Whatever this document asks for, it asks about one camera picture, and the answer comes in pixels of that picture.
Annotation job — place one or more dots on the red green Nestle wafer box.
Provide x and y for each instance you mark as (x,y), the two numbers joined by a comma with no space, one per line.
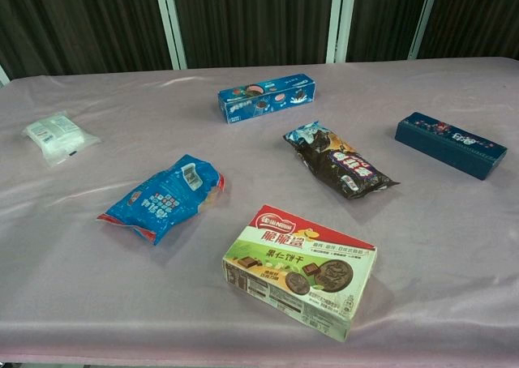
(300,270)

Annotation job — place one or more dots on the white partition frame post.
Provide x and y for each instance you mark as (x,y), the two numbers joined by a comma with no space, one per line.
(170,23)
(340,19)
(3,76)
(423,19)

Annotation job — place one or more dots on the blue snack bag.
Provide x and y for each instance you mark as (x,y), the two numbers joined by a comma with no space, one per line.
(166,198)

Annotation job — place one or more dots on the pink tablecloth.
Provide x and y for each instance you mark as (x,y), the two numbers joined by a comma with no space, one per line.
(121,295)

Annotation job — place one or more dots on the blue Oreo cookie box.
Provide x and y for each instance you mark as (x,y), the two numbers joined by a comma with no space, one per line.
(263,100)

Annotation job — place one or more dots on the dark brown chocolate snack bag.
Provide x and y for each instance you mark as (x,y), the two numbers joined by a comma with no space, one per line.
(336,161)

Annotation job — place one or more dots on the white tissue packet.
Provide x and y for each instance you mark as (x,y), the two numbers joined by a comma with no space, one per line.
(58,137)

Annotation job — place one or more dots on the blue glasses case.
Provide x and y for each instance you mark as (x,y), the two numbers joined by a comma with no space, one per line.
(446,145)

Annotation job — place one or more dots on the dark slatted partition panel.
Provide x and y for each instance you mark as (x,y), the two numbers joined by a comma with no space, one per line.
(255,19)
(385,15)
(81,19)
(478,15)

